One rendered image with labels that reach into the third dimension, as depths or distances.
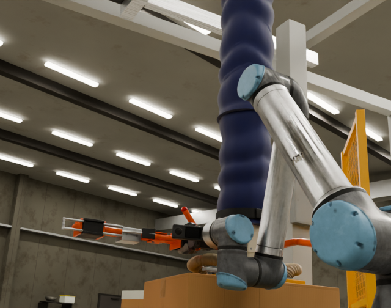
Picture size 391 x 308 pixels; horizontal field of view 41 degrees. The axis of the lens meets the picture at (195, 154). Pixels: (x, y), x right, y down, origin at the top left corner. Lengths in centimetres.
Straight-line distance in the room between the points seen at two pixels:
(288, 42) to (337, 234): 286
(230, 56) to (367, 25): 733
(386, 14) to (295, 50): 536
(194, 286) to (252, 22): 112
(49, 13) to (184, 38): 519
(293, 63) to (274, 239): 239
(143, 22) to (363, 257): 346
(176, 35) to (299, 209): 187
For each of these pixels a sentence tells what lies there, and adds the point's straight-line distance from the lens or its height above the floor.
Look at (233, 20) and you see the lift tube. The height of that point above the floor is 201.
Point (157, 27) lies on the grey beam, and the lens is 445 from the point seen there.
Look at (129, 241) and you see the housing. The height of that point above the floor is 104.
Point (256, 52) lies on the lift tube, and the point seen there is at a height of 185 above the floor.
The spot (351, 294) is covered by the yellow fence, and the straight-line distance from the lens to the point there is 383.
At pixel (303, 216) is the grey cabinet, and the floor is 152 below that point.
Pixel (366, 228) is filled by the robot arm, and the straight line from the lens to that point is 121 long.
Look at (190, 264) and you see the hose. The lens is 198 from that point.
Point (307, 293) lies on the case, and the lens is 194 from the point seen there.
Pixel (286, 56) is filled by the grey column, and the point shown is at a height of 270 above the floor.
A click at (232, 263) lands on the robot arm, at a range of 158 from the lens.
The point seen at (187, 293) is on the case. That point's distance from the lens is 171.
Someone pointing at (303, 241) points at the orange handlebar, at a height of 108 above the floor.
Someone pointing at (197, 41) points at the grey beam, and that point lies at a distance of 459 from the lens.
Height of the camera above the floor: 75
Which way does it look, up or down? 19 degrees up
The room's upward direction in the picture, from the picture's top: 3 degrees clockwise
